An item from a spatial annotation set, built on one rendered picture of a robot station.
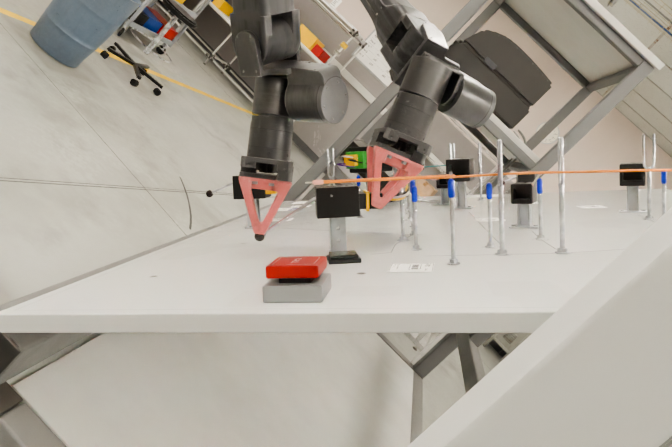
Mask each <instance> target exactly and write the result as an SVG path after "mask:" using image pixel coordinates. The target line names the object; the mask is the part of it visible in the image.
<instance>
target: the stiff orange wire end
mask: <svg viewBox="0 0 672 447"><path fill-rule="evenodd" d="M454 177H455V175H454V174H452V175H450V174H447V175H431V176H408V177H386V178H363V179H341V180H313V181H312V182H305V184H308V183H312V184H314V185H321V184H327V183H349V182H371V181H394V180H416V179H439V178H454Z"/></svg>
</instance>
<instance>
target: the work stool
mask: <svg viewBox="0 0 672 447"><path fill-rule="evenodd" d="M163 3H164V5H165V6H166V7H167V8H168V9H169V10H170V11H171V12H172V13H173V14H174V16H173V17H172V18H171V19H170V21H169V22H168V23H167V24H166V25H165V26H164V28H163V29H162V30H161V31H160V32H159V33H158V35H157V36H156V37H155V38H154V39H153V40H152V39H151V38H149V37H148V36H147V35H145V34H144V33H143V32H141V31H139V30H138V29H136V28H131V32H132V34H133V35H134V36H135V37H136V38H137V40H138V41H139V42H140V43H141V44H142V45H144V46H145V47H146V49H145V50H144V51H143V52H144V53H145V54H147V55H148V54H149V53H150V51H151V52H152V53H153V54H154V55H156V56H157V57H158V58H160V59H161V60H163V61H165V62H167V63H171V62H172V60H171V58H170V57H169V56H168V54H167V53H166V52H165V51H164V50H163V49H162V48H161V47H160V46H159V45H158V44H157V43H158V42H159V41H160V40H161V39H162V37H163V36H164V35H165V34H166V33H167V32H168V30H169V29H170V28H171V27H172V26H173V25H174V23H175V22H176V21H177V20H178V19H180V20H181V21H182V22H183V23H185V24H186V25H187V26H189V27H190V28H192V29H193V28H196V27H197V25H196V24H197V23H196V21H195V20H194V19H193V18H192V17H191V16H190V15H189V14H188V13H187V12H186V11H185V10H184V9H183V8H182V7H181V6H180V5H178V4H177V3H176V2H175V1H173V0H163ZM132 29H134V30H136V31H138V32H140V33H142V34H143V35H144V36H146V37H147V38H148V39H150V40H151V41H152V42H151V43H150V44H149V45H148V46H146V45H145V44H144V43H143V42H142V41H140V39H139V38H138V37H137V36H136V35H135V34H134V32H133V31H132ZM114 45H115V46H116V47H117V48H118V49H119V50H120V52H121V53H122V54H123V55H124V56H123V55H122V54H120V53H118V52H117V51H116V47H115V46H109V47H108V48H107V50H108V51H109V52H111V53H112V54H114V55H116V56H117V57H119V58H121V59H122V60H124V61H126V62H127V63H129V64H131V65H132V66H133V68H134V71H135V74H136V78H138V79H139V80H140V79H141V78H142V77H141V74H142V75H143V76H144V75H145V76H146V77H147V78H149V79H150V80H151V81H152V82H153V83H155V84H156V85H157V86H158V87H159V88H161V89H162V88H163V85H161V84H160V83H159V82H158V81H157V80H155V79H154V78H153V77H152V76H151V75H149V74H148V73H147V70H146V69H149V68H150V67H149V66H148V65H147V64H140V63H135V61H134V60H133V59H132V58H131V57H130V56H129V55H128V54H127V53H126V51H125V50H124V49H123V48H122V47H121V46H120V45H119V44H118V43H117V42H115V43H114ZM156 45H157V46H158V47H159V48H160V49H161V50H162V51H163V52H164V53H165V54H166V55H167V56H168V58H169V59H170V61H171V62H168V61H166V60H164V59H163V58H161V57H160V56H158V55H157V54H155V53H154V52H153V51H152V49H153V48H154V47H155V46H156ZM100 55H101V56H102V57H103V58H104V59H106V58H108V57H109V54H108V53H107V52H106V51H105V50H104V51H102V52H101V53H100ZM140 73H141V74H140ZM130 84H131V85H132V86H134V87H137V86H138V85H139V81H138V80H136V79H131V81H130ZM159 88H155V89H154V90H153V92H154V94H155V95H156V96H159V95H161V91H160V89H159Z"/></svg>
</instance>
